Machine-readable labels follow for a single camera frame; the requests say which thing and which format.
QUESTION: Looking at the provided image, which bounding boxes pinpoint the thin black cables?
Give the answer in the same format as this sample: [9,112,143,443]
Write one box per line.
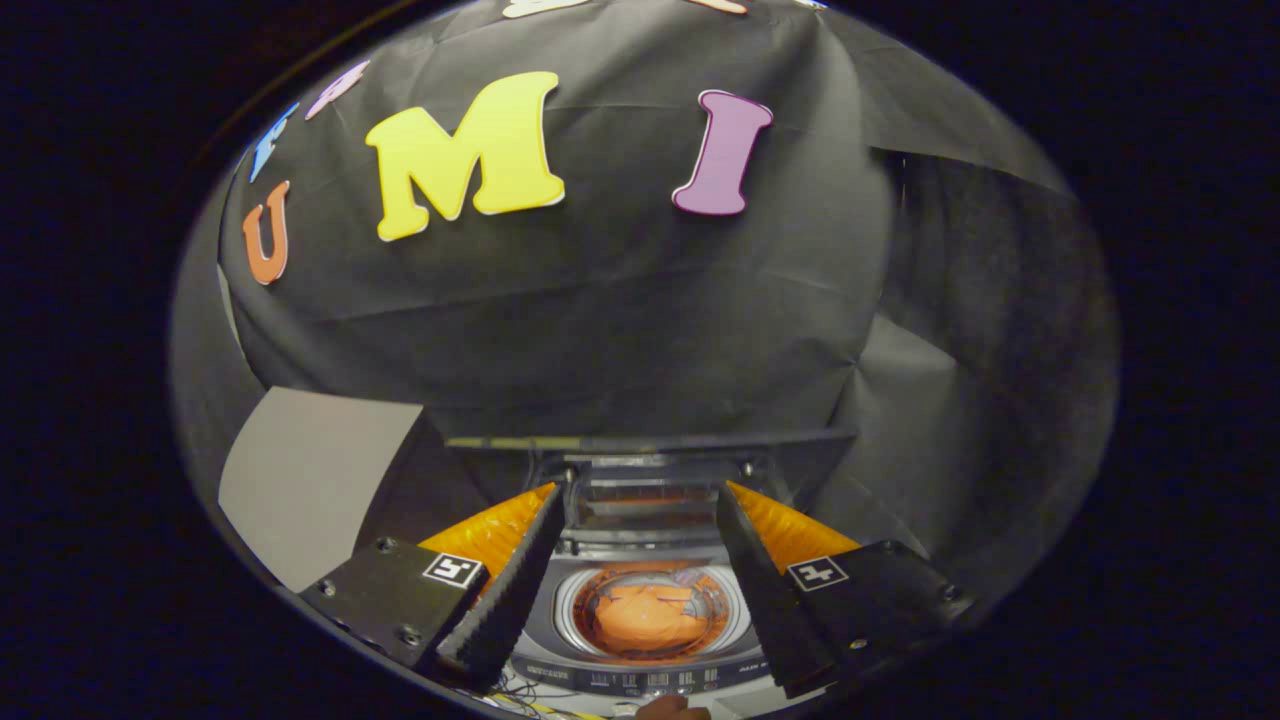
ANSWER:
[470,683,606,720]

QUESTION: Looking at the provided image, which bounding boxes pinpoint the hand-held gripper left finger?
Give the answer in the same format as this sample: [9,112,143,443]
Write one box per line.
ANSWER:
[300,483,568,693]

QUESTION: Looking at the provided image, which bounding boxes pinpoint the black backdrop cloth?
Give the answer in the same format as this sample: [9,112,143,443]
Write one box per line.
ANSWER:
[168,0,1120,603]

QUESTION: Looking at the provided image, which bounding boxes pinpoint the grey cabinet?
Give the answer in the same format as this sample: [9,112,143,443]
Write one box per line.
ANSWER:
[217,386,449,594]

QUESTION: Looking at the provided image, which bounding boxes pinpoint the yellow polo shirt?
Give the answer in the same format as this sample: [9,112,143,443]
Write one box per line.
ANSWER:
[588,583,717,657]

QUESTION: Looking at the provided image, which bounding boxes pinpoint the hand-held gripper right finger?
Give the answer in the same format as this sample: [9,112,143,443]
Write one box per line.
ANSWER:
[715,480,977,700]

